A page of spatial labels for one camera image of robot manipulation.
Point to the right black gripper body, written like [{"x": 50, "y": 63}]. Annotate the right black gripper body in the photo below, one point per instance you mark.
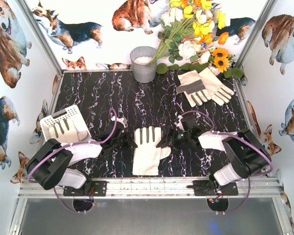
[{"x": 173, "y": 136}]

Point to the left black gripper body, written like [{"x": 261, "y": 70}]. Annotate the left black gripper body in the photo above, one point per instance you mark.
[{"x": 125, "y": 136}]

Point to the back grey palm work glove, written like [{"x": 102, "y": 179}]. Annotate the back grey palm work glove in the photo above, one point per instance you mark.
[{"x": 193, "y": 88}]

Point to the artificial flower bouquet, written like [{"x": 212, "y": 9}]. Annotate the artificial flower bouquet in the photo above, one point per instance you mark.
[{"x": 196, "y": 30}]

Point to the white perforated storage basket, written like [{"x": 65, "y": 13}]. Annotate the white perforated storage basket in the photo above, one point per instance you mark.
[{"x": 72, "y": 112}]

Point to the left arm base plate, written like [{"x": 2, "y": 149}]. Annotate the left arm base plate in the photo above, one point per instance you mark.
[{"x": 94, "y": 188}]

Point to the white grey work glove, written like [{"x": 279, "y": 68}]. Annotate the white grey work glove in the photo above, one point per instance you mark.
[{"x": 65, "y": 131}]

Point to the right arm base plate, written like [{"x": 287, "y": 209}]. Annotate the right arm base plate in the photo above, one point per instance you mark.
[{"x": 206, "y": 188}]

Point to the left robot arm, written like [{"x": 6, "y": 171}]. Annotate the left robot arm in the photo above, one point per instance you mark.
[{"x": 50, "y": 165}]

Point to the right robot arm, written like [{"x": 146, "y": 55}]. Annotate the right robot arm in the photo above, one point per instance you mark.
[{"x": 247, "y": 157}]

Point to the back right white work glove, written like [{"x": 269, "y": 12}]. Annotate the back right white work glove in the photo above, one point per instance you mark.
[{"x": 218, "y": 92}]

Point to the grey metal bucket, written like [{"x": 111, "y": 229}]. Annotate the grey metal bucket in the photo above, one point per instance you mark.
[{"x": 143, "y": 66}]

